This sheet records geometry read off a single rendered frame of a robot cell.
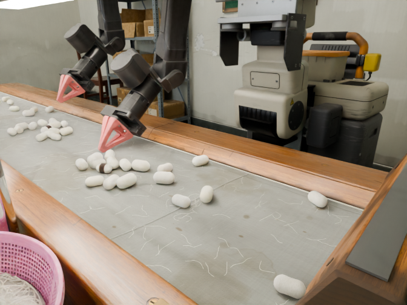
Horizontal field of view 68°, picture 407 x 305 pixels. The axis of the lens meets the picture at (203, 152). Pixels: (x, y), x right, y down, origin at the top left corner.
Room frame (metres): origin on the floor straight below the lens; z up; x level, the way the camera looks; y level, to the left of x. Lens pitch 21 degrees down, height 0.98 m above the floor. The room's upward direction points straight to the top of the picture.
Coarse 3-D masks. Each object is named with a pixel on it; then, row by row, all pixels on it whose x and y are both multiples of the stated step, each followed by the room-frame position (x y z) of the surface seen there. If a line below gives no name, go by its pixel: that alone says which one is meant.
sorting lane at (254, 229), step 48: (0, 96) 1.33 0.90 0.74; (0, 144) 0.69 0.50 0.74; (48, 144) 0.69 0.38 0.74; (96, 144) 0.69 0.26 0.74; (144, 144) 0.69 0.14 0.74; (48, 192) 0.44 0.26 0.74; (96, 192) 0.44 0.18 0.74; (144, 192) 0.44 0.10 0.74; (192, 192) 0.44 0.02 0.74; (240, 192) 0.44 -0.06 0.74; (288, 192) 0.44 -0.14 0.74; (144, 240) 0.32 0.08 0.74; (192, 240) 0.32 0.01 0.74; (240, 240) 0.32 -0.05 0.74; (288, 240) 0.31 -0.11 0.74; (336, 240) 0.31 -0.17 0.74; (192, 288) 0.24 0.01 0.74; (240, 288) 0.24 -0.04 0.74
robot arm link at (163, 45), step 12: (168, 0) 0.69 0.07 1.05; (180, 0) 0.69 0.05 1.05; (168, 12) 0.69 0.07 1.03; (180, 12) 0.70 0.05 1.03; (168, 24) 0.69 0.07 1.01; (180, 24) 0.70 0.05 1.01; (168, 36) 0.70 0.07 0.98; (180, 36) 0.71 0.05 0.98; (156, 48) 0.74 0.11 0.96; (168, 48) 0.70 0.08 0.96; (180, 48) 0.71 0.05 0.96; (156, 60) 0.75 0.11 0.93; (168, 60) 0.70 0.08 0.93; (180, 60) 0.72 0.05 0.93; (156, 72) 0.74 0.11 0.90; (168, 72) 0.71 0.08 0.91; (180, 84) 0.73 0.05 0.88
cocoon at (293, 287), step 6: (282, 276) 0.24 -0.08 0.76; (276, 282) 0.23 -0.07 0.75; (282, 282) 0.23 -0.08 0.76; (288, 282) 0.23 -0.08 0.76; (294, 282) 0.23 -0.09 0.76; (300, 282) 0.23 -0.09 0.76; (276, 288) 0.23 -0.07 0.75; (282, 288) 0.23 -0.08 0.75; (288, 288) 0.22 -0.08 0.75; (294, 288) 0.22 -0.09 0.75; (300, 288) 0.22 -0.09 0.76; (288, 294) 0.22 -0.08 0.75; (294, 294) 0.22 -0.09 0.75; (300, 294) 0.22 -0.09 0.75
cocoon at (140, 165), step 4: (136, 160) 0.53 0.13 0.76; (140, 160) 0.53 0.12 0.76; (144, 160) 0.53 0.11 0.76; (132, 164) 0.53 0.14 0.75; (136, 164) 0.52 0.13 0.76; (140, 164) 0.52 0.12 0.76; (144, 164) 0.52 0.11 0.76; (148, 164) 0.53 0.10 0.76; (136, 168) 0.52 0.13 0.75; (140, 168) 0.52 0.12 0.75; (144, 168) 0.52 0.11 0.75; (148, 168) 0.52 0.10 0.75
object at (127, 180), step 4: (124, 176) 0.46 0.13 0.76; (128, 176) 0.46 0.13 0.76; (132, 176) 0.47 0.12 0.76; (120, 180) 0.45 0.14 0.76; (124, 180) 0.45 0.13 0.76; (128, 180) 0.46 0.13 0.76; (132, 180) 0.46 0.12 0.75; (136, 180) 0.47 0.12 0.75; (120, 184) 0.45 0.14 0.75; (124, 184) 0.45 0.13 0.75; (128, 184) 0.45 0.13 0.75; (132, 184) 0.46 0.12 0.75; (124, 188) 0.45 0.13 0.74
